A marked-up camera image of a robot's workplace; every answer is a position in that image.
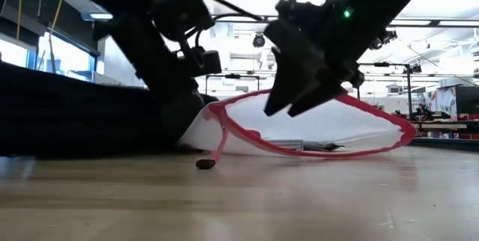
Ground distant black robot arms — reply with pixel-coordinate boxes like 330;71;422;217
411;106;452;121

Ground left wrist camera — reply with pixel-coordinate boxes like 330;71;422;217
151;0;216;43

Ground black pen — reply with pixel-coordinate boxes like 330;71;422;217
302;141;345;152

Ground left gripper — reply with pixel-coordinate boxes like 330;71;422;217
108;10;222;148

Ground black backpack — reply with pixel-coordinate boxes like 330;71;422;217
0;61;220;159

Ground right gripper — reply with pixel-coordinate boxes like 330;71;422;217
263;0;366;118

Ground white mesh pouch red trim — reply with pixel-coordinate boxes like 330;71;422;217
178;89;418;171

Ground black station frame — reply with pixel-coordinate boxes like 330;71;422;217
357;62;423;122

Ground black overhead crossbar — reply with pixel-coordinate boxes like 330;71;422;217
211;13;479;28

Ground wooden workbench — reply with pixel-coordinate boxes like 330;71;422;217
409;120;479;132

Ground black ceiling light cluster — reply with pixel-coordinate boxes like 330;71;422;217
368;29;398;51

